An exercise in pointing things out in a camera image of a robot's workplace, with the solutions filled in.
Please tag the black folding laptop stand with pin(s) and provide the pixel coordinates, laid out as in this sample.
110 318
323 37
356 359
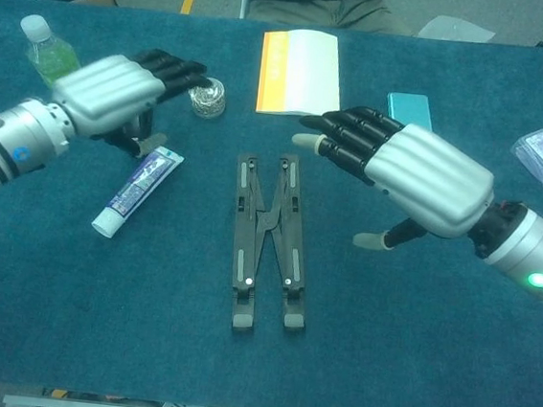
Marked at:
246 220

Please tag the seated person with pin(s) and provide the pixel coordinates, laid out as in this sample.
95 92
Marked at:
319 11

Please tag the light blue smartphone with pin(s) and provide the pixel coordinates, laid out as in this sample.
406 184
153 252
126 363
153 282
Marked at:
408 108

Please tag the purple white toothpaste tube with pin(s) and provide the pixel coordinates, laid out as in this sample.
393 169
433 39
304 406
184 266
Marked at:
138 188

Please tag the yellow white book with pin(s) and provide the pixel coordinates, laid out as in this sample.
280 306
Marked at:
298 71

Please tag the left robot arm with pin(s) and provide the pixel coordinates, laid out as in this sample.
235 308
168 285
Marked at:
2 149

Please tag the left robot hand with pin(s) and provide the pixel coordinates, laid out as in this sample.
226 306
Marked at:
109 91

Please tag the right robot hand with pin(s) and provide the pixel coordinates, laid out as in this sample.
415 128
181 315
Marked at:
437 181

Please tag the white plastic sheet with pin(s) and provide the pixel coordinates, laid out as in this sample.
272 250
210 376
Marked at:
454 28

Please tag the clear bottle green label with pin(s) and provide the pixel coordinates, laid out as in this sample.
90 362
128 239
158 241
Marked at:
50 57

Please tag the black stapler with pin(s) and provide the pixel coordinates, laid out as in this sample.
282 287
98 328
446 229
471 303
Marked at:
147 119

